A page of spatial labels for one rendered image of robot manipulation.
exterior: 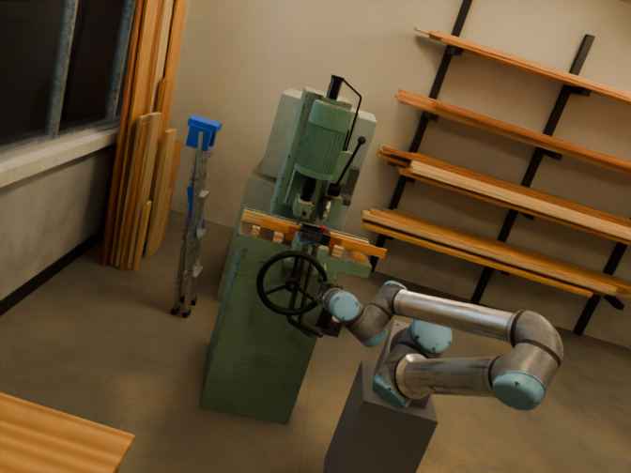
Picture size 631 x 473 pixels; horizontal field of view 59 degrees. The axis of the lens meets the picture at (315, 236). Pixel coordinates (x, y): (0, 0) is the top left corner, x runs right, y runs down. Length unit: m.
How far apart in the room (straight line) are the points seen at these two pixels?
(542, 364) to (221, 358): 1.57
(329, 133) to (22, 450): 1.56
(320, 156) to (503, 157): 2.85
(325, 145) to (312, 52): 2.47
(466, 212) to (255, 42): 2.28
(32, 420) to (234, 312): 1.03
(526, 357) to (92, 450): 1.19
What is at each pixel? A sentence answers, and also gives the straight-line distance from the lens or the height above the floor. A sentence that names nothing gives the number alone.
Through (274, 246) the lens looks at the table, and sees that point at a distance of 2.41.
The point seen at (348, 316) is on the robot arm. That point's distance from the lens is 1.82.
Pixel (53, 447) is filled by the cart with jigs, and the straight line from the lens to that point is 1.77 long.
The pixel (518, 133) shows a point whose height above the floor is 1.55.
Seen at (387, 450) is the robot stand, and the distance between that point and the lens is 2.36.
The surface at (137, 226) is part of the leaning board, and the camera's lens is 3.83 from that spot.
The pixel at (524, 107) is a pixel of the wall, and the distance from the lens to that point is 5.02.
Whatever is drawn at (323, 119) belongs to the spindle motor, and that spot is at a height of 1.45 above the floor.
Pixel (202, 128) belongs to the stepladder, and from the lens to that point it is 3.16.
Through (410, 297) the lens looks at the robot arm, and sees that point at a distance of 1.85.
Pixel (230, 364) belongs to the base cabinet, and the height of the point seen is 0.27.
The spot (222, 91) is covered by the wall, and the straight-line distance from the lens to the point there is 4.91.
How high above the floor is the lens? 1.72
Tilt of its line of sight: 18 degrees down
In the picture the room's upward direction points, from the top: 18 degrees clockwise
